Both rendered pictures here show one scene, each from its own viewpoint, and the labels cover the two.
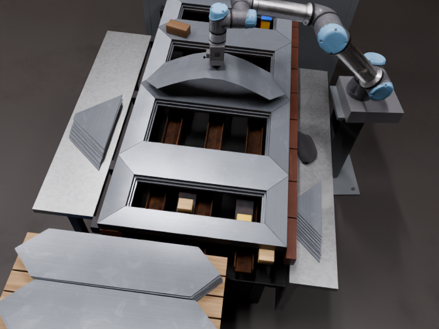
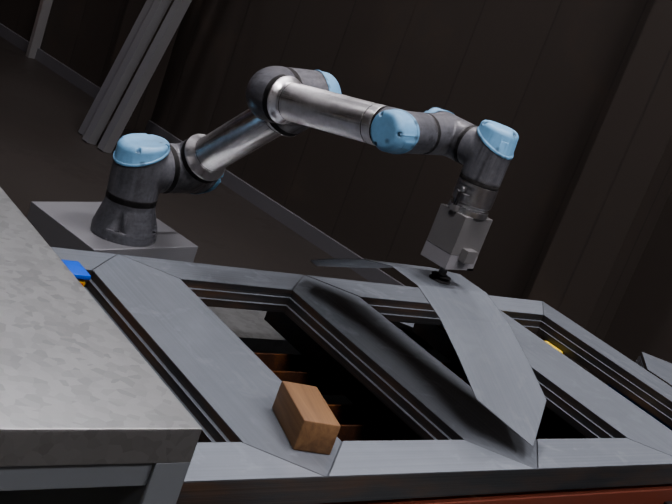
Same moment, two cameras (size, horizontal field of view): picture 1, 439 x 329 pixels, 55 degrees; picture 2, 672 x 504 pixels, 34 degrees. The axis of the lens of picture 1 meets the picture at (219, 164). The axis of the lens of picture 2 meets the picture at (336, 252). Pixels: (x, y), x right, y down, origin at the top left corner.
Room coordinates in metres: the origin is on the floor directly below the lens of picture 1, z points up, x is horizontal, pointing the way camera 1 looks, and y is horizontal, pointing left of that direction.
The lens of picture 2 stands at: (2.96, 1.35, 1.55)
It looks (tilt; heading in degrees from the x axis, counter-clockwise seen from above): 16 degrees down; 227
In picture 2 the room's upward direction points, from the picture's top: 20 degrees clockwise
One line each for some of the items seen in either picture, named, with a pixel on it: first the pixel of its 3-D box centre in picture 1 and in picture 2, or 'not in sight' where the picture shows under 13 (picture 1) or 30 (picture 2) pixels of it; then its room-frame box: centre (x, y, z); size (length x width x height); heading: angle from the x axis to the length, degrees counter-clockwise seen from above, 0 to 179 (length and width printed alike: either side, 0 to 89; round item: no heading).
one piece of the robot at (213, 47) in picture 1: (213, 48); (461, 236); (1.50, 0.07, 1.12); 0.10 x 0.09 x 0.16; 97
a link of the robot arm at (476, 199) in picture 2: (217, 34); (473, 194); (1.50, 0.06, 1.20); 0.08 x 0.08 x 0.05
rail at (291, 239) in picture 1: (292, 109); not in sight; (1.48, -0.34, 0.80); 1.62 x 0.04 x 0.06; 178
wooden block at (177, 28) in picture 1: (178, 28); (305, 416); (1.92, 0.29, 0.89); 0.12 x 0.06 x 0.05; 72
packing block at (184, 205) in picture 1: (185, 205); not in sight; (0.88, 0.13, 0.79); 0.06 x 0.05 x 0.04; 88
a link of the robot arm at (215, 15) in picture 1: (219, 18); (488, 154); (1.50, 0.05, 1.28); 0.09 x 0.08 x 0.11; 98
